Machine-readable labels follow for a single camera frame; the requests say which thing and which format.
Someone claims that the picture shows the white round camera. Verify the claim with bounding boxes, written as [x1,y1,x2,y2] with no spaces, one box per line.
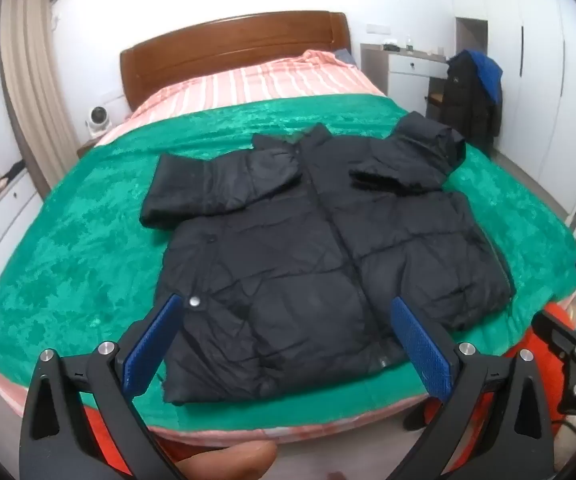
[85,105,113,137]

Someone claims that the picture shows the white desk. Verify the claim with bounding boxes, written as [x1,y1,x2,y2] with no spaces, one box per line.
[360,42,451,111]

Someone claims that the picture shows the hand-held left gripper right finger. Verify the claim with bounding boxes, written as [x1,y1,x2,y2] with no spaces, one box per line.
[390,296,556,480]

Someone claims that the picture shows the black puffer jacket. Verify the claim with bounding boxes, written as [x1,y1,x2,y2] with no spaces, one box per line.
[139,111,514,406]

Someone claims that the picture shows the pink striped bed sheet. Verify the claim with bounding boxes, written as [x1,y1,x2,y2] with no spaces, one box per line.
[0,49,576,448]

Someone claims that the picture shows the wooden headboard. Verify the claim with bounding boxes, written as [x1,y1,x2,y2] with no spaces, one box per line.
[119,10,353,112]

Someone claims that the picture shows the blue garment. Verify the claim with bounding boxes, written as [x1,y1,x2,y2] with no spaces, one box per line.
[460,50,504,107]

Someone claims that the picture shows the orange pants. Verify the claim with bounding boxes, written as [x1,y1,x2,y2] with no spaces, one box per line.
[80,324,576,480]

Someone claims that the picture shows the beige curtain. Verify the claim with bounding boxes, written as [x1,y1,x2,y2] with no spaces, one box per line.
[0,0,79,201]

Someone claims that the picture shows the person's left hand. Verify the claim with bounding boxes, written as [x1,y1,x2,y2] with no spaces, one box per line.
[170,440,279,480]

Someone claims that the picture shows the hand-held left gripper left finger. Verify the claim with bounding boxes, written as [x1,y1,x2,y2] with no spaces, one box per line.
[19,292,189,480]

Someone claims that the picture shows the green plush blanket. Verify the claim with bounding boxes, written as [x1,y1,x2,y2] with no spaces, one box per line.
[0,94,576,433]

